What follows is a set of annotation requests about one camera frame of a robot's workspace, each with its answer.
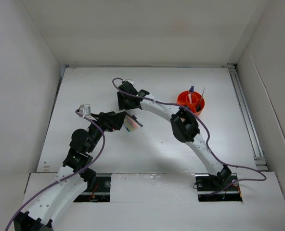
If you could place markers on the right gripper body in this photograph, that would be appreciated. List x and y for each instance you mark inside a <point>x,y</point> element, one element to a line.
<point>123,102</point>

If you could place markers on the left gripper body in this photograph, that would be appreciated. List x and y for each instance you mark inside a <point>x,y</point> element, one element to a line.
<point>110,126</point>

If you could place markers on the white marker purple cap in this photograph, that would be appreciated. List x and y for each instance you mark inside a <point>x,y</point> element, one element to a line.
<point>129,113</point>

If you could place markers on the white pen red cap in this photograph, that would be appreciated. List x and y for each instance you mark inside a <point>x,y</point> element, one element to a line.
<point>190,96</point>

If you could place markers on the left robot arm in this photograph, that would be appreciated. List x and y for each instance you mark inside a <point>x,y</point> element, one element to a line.
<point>73,177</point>

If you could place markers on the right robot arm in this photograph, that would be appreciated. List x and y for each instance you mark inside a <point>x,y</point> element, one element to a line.
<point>184,125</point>

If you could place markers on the black thin pen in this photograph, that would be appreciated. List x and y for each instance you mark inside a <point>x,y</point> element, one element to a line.
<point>137,121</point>

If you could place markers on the orange highlighter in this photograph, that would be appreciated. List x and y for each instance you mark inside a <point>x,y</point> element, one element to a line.
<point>133,122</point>

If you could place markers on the orange round organizer container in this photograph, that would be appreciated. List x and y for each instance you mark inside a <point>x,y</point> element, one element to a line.
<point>194,101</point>

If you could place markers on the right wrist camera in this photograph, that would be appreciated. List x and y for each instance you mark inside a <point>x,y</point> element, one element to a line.
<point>128,81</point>

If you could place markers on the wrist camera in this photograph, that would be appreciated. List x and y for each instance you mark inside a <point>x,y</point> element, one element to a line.
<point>86,109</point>
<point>128,81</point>

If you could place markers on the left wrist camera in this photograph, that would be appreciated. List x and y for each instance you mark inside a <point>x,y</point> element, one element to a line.
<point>86,109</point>

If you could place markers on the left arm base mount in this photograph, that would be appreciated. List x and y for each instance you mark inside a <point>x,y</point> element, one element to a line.
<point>97,192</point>

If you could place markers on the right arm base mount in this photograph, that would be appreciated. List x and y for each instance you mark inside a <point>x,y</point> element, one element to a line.
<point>207,191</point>

